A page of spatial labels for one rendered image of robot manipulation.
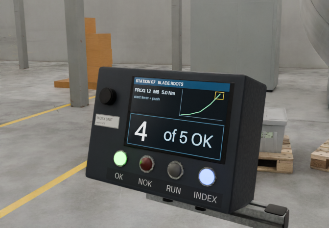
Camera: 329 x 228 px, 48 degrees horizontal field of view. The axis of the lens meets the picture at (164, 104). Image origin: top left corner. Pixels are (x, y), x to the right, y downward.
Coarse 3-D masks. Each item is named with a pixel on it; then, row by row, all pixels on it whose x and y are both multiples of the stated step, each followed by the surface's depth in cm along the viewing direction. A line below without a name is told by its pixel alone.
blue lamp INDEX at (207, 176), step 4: (204, 168) 51; (208, 168) 51; (200, 172) 52; (204, 172) 51; (208, 172) 51; (212, 172) 51; (200, 176) 51; (204, 176) 51; (208, 176) 50; (212, 176) 50; (216, 176) 51; (200, 180) 51; (204, 180) 51; (208, 180) 50; (212, 180) 50; (204, 184) 51; (208, 184) 51; (212, 184) 51
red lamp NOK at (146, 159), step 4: (144, 156) 56; (148, 156) 56; (140, 160) 57; (144, 160) 56; (148, 160) 56; (152, 160) 56; (140, 164) 56; (144, 164) 56; (148, 164) 55; (152, 164) 56; (144, 168) 56; (148, 168) 56; (152, 168) 56; (144, 172) 56; (148, 172) 56
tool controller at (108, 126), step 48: (96, 96) 63; (144, 96) 58; (192, 96) 53; (240, 96) 50; (96, 144) 62; (192, 144) 53; (240, 144) 51; (144, 192) 57; (192, 192) 52; (240, 192) 52
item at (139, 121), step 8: (136, 120) 58; (144, 120) 57; (152, 120) 56; (128, 128) 59; (136, 128) 58; (144, 128) 57; (152, 128) 56; (128, 136) 58; (136, 136) 58; (144, 136) 57; (152, 136) 56; (136, 144) 58; (144, 144) 57; (152, 144) 56
